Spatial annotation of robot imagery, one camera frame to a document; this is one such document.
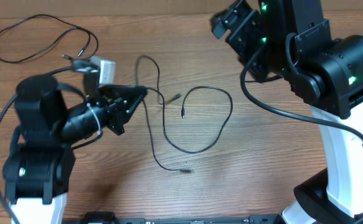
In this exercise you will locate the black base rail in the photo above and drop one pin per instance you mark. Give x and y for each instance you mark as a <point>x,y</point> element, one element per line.
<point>111,218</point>

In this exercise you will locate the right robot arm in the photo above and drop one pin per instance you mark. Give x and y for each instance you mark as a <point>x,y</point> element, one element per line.
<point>292,39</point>

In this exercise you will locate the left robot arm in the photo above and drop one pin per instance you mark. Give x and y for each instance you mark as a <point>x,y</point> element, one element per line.
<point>41,158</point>

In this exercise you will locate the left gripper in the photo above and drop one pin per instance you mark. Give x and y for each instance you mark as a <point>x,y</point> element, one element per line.
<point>116,111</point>

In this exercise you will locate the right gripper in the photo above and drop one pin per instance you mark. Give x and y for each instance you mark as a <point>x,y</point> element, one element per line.
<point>251,30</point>

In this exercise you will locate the cardboard box wall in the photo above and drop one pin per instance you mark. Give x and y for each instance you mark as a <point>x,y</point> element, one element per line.
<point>11,9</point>

